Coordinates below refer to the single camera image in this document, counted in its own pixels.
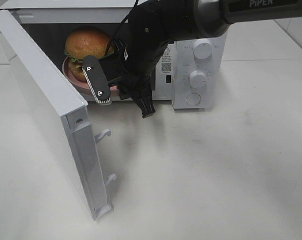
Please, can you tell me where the round white door button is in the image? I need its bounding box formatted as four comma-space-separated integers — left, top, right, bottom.
186, 93, 201, 106

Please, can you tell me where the white warning label sticker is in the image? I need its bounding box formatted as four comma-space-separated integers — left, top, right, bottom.
160, 45, 173, 74

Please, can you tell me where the burger with lettuce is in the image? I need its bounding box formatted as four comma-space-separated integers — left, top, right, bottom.
64, 26, 111, 82

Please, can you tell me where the pink round plate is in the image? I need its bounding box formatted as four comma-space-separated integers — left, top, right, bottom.
62, 55, 120, 98

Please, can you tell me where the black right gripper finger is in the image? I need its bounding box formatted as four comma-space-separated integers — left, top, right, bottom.
111, 38, 127, 59
130, 80, 155, 118

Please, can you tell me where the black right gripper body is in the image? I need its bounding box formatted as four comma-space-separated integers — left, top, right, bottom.
99, 53, 152, 100

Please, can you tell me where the white microwave door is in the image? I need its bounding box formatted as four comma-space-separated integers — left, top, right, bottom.
0, 10, 116, 219

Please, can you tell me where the upper white power knob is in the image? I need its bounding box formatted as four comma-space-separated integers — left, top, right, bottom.
192, 38, 213, 60

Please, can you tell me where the lower white timer knob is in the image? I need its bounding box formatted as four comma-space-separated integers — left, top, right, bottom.
189, 70, 207, 89

